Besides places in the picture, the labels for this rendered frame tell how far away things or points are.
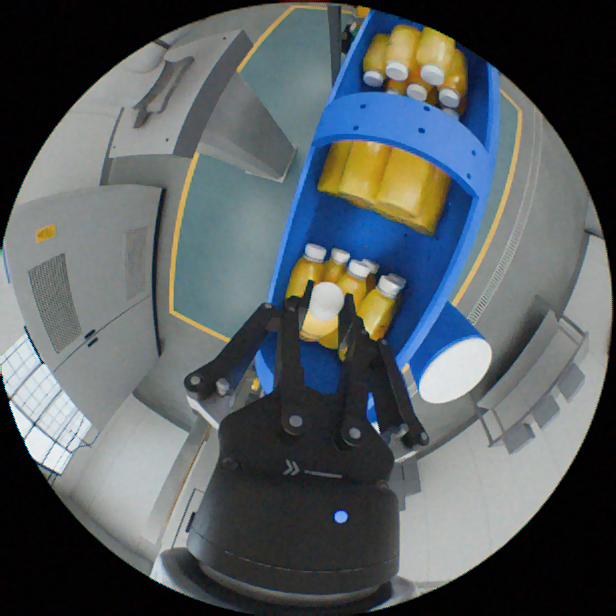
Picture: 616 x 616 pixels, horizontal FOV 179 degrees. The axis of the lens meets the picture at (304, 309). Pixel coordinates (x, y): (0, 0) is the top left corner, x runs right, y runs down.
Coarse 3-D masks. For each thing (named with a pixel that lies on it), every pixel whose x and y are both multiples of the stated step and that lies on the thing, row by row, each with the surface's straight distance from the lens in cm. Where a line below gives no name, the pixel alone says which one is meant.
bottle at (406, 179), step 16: (400, 160) 28; (416, 160) 28; (384, 176) 29; (400, 176) 27; (416, 176) 27; (432, 176) 30; (384, 192) 27; (400, 192) 26; (416, 192) 27; (400, 208) 26; (416, 208) 27
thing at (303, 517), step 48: (240, 432) 9; (240, 480) 6; (288, 480) 6; (336, 480) 6; (384, 480) 10; (192, 528) 8; (240, 528) 6; (288, 528) 6; (336, 528) 6; (384, 528) 7; (240, 576) 6; (288, 576) 6; (336, 576) 6; (384, 576) 7
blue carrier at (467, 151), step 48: (336, 96) 40; (384, 96) 25; (480, 96) 59; (384, 144) 23; (432, 144) 22; (480, 144) 28; (480, 192) 27; (288, 240) 33; (336, 240) 45; (384, 240) 47; (432, 240) 43; (432, 288) 39; (336, 384) 43
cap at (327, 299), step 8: (320, 288) 22; (328, 288) 22; (336, 288) 22; (312, 296) 22; (320, 296) 22; (328, 296) 22; (336, 296) 22; (312, 304) 21; (320, 304) 22; (328, 304) 22; (336, 304) 22; (320, 312) 21; (328, 312) 21; (336, 312) 22
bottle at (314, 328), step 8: (312, 312) 23; (312, 320) 24; (320, 320) 24; (328, 320) 24; (336, 320) 25; (304, 328) 27; (312, 328) 25; (320, 328) 25; (328, 328) 25; (304, 336) 32; (312, 336) 30; (320, 336) 29
